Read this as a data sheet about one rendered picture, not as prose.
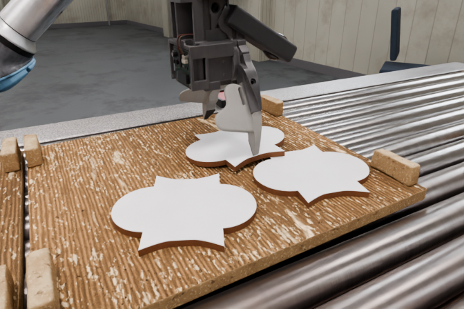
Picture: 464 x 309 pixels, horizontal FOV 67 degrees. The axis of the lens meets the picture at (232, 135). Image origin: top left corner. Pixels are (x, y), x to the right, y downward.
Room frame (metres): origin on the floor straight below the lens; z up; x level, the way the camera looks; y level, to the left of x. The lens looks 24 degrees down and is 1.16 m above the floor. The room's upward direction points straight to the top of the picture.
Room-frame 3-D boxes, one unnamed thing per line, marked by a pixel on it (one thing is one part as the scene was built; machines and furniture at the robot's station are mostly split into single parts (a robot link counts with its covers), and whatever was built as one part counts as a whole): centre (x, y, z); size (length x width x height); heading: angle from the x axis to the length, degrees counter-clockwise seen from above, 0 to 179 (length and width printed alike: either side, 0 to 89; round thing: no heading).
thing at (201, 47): (0.45, 0.03, 1.09); 0.09 x 0.08 x 0.12; 119
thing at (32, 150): (0.43, 0.27, 0.95); 0.06 x 0.02 x 0.03; 29
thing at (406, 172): (0.38, -0.20, 0.95); 0.06 x 0.02 x 0.03; 29
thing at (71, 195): (0.40, 0.03, 0.93); 0.41 x 0.35 x 0.02; 119
